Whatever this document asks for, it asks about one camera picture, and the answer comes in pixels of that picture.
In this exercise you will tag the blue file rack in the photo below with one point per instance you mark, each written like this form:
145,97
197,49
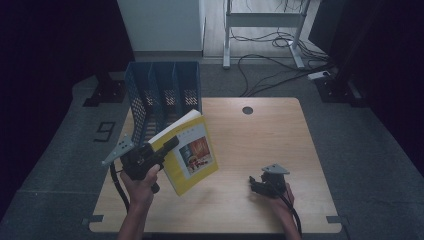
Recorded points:
160,96

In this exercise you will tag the dark stand base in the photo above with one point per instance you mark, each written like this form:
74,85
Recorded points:
106,91
336,88

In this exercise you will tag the white metal desk frame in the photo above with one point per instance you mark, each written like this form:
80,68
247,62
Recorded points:
263,19

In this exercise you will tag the yellow book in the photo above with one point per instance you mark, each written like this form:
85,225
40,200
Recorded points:
191,156

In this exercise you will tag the dark curtain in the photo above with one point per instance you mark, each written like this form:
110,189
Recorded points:
50,50
386,66

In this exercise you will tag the person's left hand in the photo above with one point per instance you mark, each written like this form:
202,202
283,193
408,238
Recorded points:
141,191

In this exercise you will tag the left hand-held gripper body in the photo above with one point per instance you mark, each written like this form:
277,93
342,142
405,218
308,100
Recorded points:
140,160

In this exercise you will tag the white cabinet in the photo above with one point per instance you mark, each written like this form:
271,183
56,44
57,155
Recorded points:
163,25

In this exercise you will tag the person's right hand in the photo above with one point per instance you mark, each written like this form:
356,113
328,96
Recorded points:
281,203

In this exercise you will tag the white power strip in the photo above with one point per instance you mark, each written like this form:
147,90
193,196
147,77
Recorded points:
318,75

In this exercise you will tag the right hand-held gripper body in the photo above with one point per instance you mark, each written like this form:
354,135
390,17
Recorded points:
271,181

